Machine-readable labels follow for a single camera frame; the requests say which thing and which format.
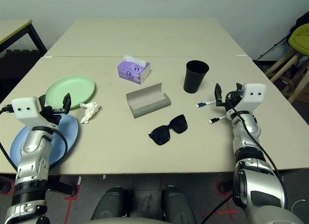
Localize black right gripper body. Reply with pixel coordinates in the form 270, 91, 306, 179
215, 90, 245, 113

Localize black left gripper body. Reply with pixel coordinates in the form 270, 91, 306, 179
40, 104, 66, 125

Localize white tissue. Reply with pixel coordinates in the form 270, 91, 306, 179
79, 102, 101, 125

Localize blue plastic plate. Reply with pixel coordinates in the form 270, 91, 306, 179
9, 112, 79, 170

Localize black sunglasses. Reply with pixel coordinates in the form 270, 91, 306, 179
148, 114, 188, 146

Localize grey glasses case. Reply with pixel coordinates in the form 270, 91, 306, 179
126, 83, 172, 119

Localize green plastic plate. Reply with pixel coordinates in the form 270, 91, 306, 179
44, 74, 97, 111

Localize white marker blue cap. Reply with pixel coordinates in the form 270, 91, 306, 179
197, 100, 217, 108

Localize white marker black tip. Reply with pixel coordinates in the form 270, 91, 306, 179
208, 115, 227, 125

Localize black plastic cup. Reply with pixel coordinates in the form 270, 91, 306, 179
183, 60, 210, 94

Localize black foam floor mats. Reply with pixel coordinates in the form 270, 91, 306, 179
0, 49, 41, 89

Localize black metal rod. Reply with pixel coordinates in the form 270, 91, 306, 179
255, 32, 297, 62

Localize purple tissue box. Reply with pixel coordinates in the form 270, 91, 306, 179
117, 54, 151, 84

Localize black table base foot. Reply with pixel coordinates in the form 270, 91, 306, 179
218, 182, 235, 195
47, 175, 78, 197

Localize dark side table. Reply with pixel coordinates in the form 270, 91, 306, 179
0, 19, 48, 58

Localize green stool wooden legs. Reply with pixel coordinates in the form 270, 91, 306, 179
265, 23, 309, 104

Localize grey robot left leg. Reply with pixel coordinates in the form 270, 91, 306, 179
90, 186, 128, 221

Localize grey robot leg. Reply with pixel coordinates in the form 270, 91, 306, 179
161, 185, 196, 224
90, 186, 128, 221

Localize grey robot right leg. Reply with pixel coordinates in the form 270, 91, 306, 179
161, 185, 196, 224

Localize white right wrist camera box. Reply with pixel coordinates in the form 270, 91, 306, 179
238, 83, 267, 113

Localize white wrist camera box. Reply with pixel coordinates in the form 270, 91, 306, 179
238, 83, 267, 113
11, 96, 45, 132

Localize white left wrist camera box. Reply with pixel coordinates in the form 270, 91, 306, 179
11, 96, 45, 132

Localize thin white cable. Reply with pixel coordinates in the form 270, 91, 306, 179
291, 198, 306, 212

